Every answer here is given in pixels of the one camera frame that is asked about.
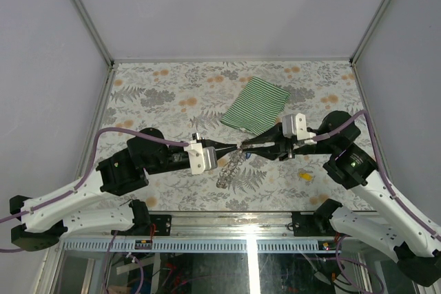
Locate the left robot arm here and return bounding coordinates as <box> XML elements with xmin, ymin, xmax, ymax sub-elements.
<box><xmin>10</xmin><ymin>127</ymin><xmax>238</xmax><ymax>252</ymax></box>

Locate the yellow key tag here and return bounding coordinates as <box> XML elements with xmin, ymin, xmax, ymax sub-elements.
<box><xmin>298</xmin><ymin>169</ymin><xmax>314</xmax><ymax>182</ymax></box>

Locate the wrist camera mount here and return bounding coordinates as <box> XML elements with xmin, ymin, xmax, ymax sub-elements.
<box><xmin>281</xmin><ymin>113</ymin><xmax>318</xmax><ymax>145</ymax></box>
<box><xmin>183</xmin><ymin>133</ymin><xmax>218</xmax><ymax>175</ymax></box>

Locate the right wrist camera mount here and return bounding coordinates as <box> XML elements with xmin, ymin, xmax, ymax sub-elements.
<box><xmin>281</xmin><ymin>113</ymin><xmax>318</xmax><ymax>145</ymax></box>

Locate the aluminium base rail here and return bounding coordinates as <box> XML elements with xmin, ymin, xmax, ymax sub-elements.
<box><xmin>58</xmin><ymin>212</ymin><xmax>340</xmax><ymax>253</ymax></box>

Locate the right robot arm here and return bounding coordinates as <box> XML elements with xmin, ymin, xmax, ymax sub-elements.
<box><xmin>241</xmin><ymin>110</ymin><xmax>440</xmax><ymax>287</ymax></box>

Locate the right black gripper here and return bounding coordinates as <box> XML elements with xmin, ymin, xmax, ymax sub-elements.
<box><xmin>242</xmin><ymin>121</ymin><xmax>337</xmax><ymax>161</ymax></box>

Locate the green striped cloth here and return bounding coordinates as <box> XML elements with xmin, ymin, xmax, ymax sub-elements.
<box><xmin>220</xmin><ymin>76</ymin><xmax>291</xmax><ymax>135</ymax></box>

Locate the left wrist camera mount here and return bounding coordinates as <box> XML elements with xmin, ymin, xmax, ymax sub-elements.
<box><xmin>183</xmin><ymin>133</ymin><xmax>218</xmax><ymax>175</ymax></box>

